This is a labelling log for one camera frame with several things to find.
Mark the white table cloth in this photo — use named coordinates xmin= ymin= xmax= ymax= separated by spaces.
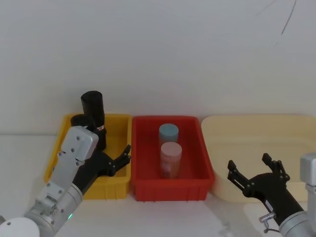
xmin=0 ymin=134 xmax=316 ymax=237

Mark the cream plastic tray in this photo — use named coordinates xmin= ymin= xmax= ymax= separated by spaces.
xmin=200 ymin=114 xmax=316 ymax=204

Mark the yellow plastic bin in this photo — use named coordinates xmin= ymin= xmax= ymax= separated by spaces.
xmin=43 ymin=113 xmax=132 ymax=201

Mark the thin cable with silver plug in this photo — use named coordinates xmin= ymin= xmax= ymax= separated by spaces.
xmin=258 ymin=211 xmax=281 ymax=234

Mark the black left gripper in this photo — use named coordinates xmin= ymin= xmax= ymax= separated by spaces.
xmin=72 ymin=145 xmax=132 ymax=198

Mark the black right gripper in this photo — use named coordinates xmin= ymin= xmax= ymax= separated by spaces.
xmin=227 ymin=153 xmax=306 ymax=226

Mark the red plastic bin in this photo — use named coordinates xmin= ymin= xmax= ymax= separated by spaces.
xmin=129 ymin=115 xmax=215 ymax=203

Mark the blue cylinder roll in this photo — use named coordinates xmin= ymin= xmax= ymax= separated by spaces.
xmin=158 ymin=123 xmax=179 ymax=149

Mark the short black cylinder roll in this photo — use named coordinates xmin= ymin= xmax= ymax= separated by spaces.
xmin=70 ymin=114 xmax=92 ymax=129

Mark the tall black cylinder roll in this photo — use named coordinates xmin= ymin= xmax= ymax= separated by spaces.
xmin=80 ymin=90 xmax=108 ymax=151

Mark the pink cylinder roll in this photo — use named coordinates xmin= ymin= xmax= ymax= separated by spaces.
xmin=160 ymin=142 xmax=183 ymax=179

